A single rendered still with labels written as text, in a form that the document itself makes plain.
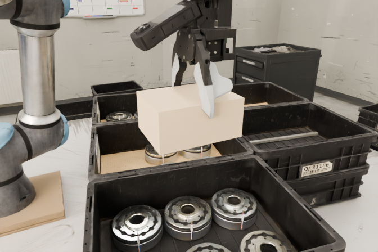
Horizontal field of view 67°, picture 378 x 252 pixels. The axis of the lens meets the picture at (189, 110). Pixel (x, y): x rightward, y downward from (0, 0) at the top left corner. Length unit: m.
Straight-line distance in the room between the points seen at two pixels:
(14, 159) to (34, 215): 0.17
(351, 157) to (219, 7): 0.64
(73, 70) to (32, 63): 3.10
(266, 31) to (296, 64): 2.58
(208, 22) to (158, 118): 0.18
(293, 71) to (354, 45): 1.87
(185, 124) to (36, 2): 0.48
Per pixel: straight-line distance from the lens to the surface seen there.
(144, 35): 0.44
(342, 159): 0.94
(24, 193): 0.98
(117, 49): 3.99
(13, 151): 0.92
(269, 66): 2.37
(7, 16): 0.78
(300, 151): 0.81
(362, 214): 1.02
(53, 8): 0.81
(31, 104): 0.92
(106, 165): 0.89
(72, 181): 1.09
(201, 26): 0.49
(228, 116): 0.50
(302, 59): 2.62
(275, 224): 0.69
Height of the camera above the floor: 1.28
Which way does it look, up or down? 21 degrees down
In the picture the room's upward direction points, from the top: straight up
